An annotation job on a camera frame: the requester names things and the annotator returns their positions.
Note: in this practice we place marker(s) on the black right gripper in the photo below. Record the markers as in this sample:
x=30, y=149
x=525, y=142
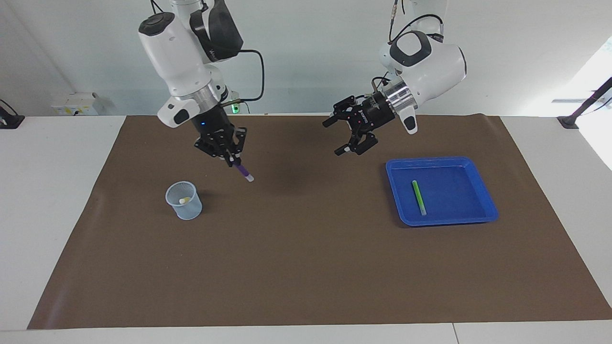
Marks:
x=215, y=134

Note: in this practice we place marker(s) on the black table clamp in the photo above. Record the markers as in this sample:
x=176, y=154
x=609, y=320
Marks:
x=12, y=122

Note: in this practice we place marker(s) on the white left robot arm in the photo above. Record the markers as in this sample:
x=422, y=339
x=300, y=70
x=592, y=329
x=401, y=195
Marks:
x=430, y=67

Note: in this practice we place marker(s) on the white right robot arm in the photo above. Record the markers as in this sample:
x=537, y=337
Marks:
x=177, y=52

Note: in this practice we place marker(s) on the purple pen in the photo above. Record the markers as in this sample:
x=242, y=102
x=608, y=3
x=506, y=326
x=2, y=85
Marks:
x=244, y=171

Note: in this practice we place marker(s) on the blue plastic tray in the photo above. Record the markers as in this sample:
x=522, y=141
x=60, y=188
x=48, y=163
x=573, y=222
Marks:
x=440, y=217

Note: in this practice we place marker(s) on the black stand with pole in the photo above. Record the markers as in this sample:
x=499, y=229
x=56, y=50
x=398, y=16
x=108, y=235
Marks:
x=569, y=122

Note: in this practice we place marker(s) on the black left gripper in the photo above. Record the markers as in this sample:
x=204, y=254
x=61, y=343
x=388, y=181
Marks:
x=370, y=117

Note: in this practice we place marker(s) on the green pen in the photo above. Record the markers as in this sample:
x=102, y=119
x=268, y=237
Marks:
x=418, y=196

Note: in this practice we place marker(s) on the clear plastic cup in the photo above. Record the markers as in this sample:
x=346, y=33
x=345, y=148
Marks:
x=187, y=212

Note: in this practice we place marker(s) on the brown table mat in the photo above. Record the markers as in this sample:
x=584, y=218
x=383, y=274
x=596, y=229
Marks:
x=306, y=267

